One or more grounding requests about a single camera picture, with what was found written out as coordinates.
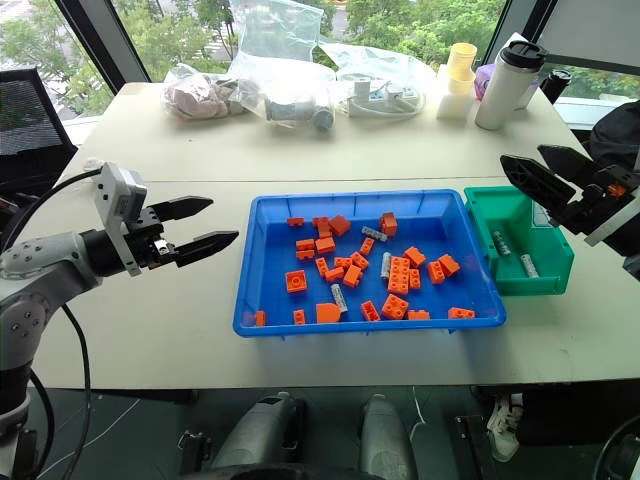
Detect large clear plastic bag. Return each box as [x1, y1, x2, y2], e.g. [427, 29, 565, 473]
[228, 0, 337, 133]

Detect black bag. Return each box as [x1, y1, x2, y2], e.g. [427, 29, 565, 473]
[588, 101, 640, 172]

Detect black mesh office chair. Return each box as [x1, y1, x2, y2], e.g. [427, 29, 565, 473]
[0, 68, 80, 187]

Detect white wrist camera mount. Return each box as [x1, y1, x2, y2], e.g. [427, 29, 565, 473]
[93, 161, 149, 278]
[582, 198, 640, 247]

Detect orange plastic toy brick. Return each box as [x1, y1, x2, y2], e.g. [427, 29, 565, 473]
[315, 302, 343, 325]

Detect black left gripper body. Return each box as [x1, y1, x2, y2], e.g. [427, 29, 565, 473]
[122, 205, 179, 271]

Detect grey rounded robot leg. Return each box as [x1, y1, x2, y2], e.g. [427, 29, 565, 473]
[359, 394, 417, 480]
[208, 391, 307, 472]

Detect orange 2x4 building brick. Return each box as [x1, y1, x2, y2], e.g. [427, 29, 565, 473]
[386, 256, 412, 295]

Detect purple plastic item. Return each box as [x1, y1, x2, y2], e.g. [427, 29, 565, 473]
[473, 64, 497, 103]

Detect clear bag with pink contents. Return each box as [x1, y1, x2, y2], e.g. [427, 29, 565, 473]
[160, 63, 251, 122]

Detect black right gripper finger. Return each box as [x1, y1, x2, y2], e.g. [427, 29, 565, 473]
[499, 154, 577, 207]
[537, 144, 602, 183]

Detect white shoe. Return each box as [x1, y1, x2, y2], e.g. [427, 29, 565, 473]
[486, 393, 524, 462]

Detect stacked yellow plastic cups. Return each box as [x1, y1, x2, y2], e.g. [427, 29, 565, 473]
[445, 42, 480, 99]

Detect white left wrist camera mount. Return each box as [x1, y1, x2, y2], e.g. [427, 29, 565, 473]
[93, 161, 149, 278]

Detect blue plastic tray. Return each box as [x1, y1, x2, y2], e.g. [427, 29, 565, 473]
[232, 188, 508, 341]

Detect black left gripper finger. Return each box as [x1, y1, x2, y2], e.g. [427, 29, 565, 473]
[145, 196, 215, 224]
[174, 230, 241, 268]

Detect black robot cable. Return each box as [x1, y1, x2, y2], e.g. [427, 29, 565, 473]
[0, 168, 104, 251]
[29, 302, 93, 471]

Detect black bottle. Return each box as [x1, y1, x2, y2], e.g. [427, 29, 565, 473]
[539, 69, 573, 105]

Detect white power strip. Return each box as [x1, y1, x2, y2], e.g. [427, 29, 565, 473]
[346, 78, 420, 119]

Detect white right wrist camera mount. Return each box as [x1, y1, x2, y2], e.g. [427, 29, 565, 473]
[582, 198, 640, 247]

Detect green plastic bin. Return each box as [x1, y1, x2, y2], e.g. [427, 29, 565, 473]
[463, 185, 576, 297]

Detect white tumbler with black lid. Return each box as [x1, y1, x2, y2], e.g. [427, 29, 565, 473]
[474, 40, 548, 132]

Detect clear bag with power strip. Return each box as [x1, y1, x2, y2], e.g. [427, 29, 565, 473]
[319, 41, 442, 120]

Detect grey brick in tray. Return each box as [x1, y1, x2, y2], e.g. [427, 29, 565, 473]
[329, 283, 349, 314]

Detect upside-down orange square brick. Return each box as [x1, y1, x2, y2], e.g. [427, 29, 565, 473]
[284, 270, 311, 298]

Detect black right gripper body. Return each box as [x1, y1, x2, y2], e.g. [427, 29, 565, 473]
[546, 166, 640, 237]

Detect grey cylinder in bag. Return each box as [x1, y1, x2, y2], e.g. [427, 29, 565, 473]
[311, 104, 336, 133]

